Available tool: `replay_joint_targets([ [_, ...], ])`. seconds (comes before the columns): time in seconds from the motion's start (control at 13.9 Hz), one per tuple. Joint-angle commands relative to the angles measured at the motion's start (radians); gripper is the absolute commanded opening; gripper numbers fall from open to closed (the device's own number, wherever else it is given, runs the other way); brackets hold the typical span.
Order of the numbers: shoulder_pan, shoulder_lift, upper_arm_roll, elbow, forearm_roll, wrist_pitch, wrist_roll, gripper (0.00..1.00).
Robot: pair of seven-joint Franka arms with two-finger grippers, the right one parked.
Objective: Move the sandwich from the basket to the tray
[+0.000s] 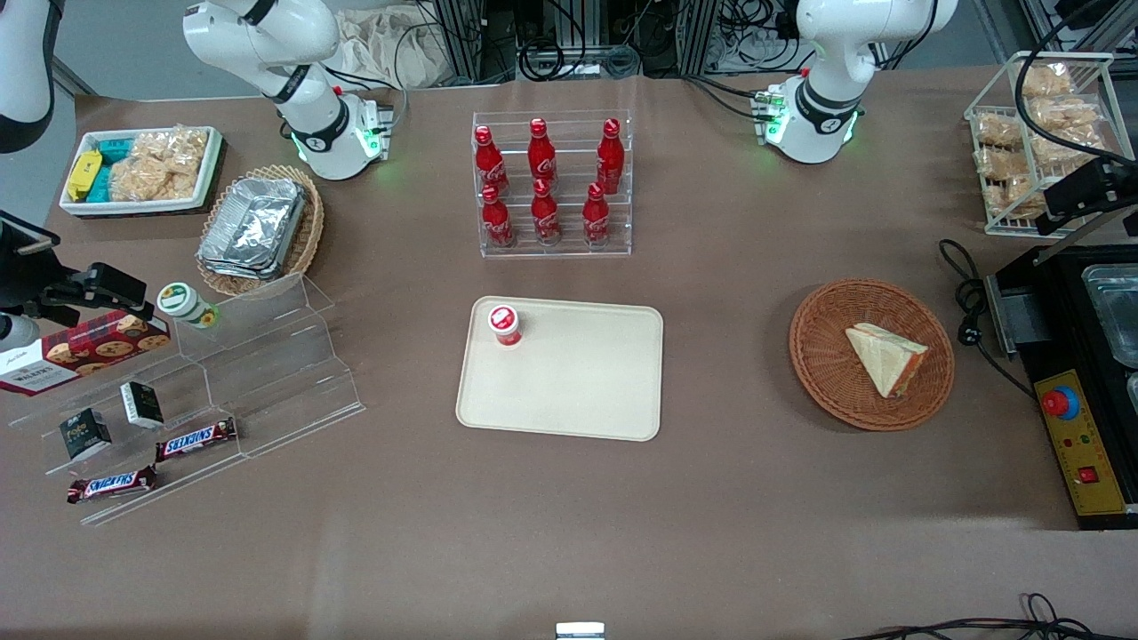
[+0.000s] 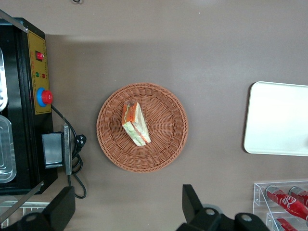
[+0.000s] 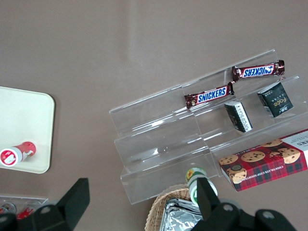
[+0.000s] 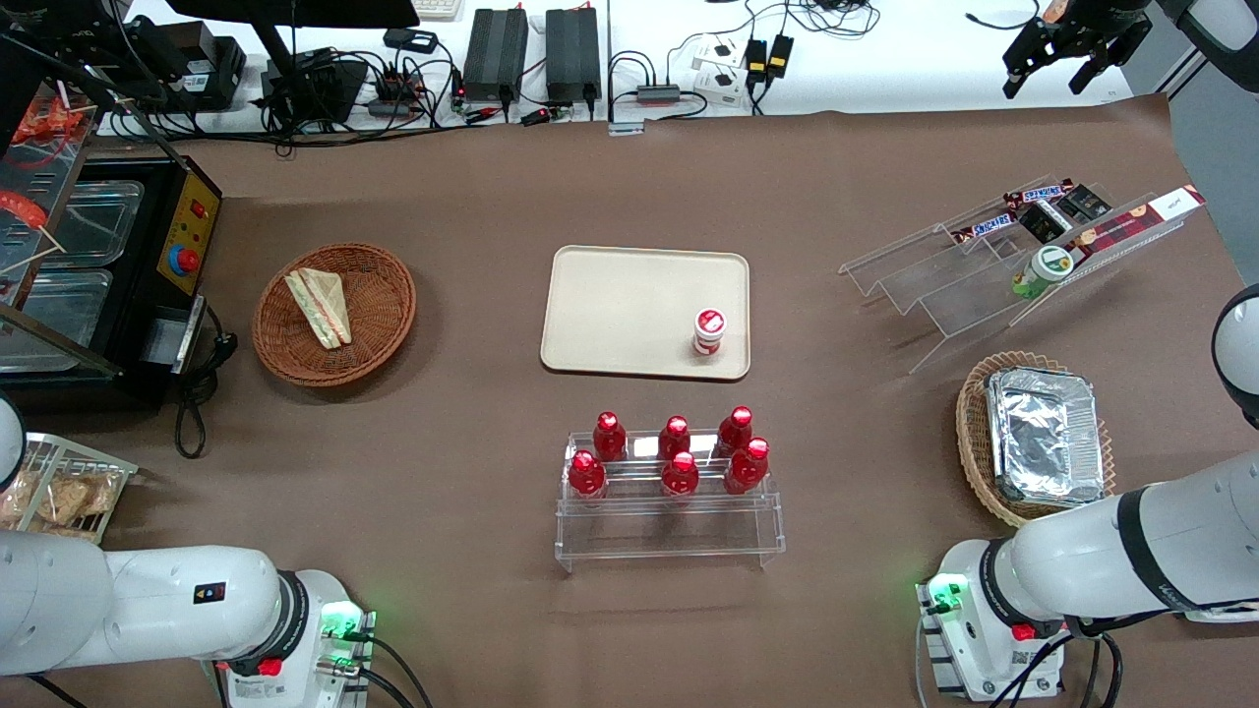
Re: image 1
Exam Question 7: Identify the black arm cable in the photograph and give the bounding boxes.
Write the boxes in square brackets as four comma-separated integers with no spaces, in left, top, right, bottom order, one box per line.
[1015,0,1138,170]

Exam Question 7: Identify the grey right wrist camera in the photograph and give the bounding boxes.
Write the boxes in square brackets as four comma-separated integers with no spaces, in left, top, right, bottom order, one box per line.
[0,316,42,354]

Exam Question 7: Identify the small black carton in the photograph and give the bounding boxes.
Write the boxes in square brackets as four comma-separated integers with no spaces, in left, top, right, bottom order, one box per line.
[59,407,114,461]
[120,380,165,429]

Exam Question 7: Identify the aluminium frame post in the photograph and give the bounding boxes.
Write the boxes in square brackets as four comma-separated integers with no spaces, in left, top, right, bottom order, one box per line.
[680,0,723,76]
[434,0,487,83]

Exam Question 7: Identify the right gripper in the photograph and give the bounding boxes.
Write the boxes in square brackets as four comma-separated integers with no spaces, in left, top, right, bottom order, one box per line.
[0,212,149,328]

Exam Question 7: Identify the green-lid cup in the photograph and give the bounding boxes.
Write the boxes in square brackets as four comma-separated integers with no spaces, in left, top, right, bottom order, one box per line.
[156,282,220,330]

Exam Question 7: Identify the bagged fried snack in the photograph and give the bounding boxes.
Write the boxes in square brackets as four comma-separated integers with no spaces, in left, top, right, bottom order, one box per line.
[976,113,1023,148]
[976,147,1025,180]
[987,176,1043,220]
[1030,96,1103,134]
[1034,129,1105,168]
[1022,66,1074,99]

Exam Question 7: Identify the beige crumpled cloth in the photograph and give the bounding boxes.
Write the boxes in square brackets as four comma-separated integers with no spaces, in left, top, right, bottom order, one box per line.
[331,7,465,90]

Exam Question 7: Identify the black power cable with plug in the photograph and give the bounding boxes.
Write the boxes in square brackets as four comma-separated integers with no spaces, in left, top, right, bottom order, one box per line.
[939,238,1038,398]

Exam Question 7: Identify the black floor cables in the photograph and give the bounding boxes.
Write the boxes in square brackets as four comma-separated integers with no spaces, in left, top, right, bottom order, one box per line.
[840,593,1138,640]

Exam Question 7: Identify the Snickers chocolate bar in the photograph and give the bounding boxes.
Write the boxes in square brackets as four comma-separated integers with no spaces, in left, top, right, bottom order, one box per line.
[67,465,159,505]
[155,417,239,463]

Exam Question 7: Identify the clear acrylic stepped display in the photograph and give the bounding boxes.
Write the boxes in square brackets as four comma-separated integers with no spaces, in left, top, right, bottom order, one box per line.
[9,271,367,527]

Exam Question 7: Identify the oval light wicker basket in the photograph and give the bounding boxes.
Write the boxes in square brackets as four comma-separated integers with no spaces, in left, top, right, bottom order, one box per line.
[196,164,326,299]

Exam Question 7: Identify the steel pan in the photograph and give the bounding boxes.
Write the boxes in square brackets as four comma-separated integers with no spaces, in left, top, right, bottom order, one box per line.
[1082,264,1138,370]

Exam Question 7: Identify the clear acrylic bottle rack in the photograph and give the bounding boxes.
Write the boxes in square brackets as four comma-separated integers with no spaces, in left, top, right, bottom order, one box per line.
[471,109,634,259]

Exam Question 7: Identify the red tartan cookie box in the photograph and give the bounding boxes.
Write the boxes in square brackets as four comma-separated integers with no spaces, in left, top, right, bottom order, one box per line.
[0,309,172,397]

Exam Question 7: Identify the triangular sandwich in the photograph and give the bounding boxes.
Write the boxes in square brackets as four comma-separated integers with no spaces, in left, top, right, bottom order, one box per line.
[845,323,929,399]

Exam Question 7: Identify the bagged rice crackers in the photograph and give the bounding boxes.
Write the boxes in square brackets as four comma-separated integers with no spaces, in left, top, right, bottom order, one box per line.
[109,129,209,203]

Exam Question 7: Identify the black machine with yellow panel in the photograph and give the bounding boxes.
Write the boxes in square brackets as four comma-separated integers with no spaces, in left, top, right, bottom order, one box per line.
[985,191,1138,531]

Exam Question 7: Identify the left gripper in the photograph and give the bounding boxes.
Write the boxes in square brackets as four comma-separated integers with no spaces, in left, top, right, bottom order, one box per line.
[1035,160,1138,239]

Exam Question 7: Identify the red cola bottle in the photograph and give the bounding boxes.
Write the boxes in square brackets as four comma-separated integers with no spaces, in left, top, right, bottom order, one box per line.
[474,124,510,196]
[480,184,517,248]
[582,182,613,246]
[531,178,563,245]
[528,117,558,190]
[596,117,625,195]

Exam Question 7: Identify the beige plastic tray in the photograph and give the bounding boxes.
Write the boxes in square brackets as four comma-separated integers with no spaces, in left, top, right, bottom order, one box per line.
[455,296,665,442]

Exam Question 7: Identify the yellow snack packet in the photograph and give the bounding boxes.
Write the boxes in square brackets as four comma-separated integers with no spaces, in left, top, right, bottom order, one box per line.
[68,150,104,202]

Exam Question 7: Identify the stacked foil containers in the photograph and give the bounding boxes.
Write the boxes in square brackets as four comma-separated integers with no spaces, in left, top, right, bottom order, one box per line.
[197,176,308,281]

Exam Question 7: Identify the white plastic bin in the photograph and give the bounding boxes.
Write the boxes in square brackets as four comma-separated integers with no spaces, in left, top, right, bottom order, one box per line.
[59,125,223,217]

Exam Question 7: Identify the white wire rack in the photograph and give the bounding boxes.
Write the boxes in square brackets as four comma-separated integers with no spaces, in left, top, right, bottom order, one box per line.
[965,52,1138,237]

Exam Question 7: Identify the red-lid yogurt cup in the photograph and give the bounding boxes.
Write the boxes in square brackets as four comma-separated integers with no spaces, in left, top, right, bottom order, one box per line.
[486,304,524,348]

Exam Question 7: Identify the round brown wicker basket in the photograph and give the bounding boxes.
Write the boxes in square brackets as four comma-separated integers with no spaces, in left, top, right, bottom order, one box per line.
[789,279,956,433]

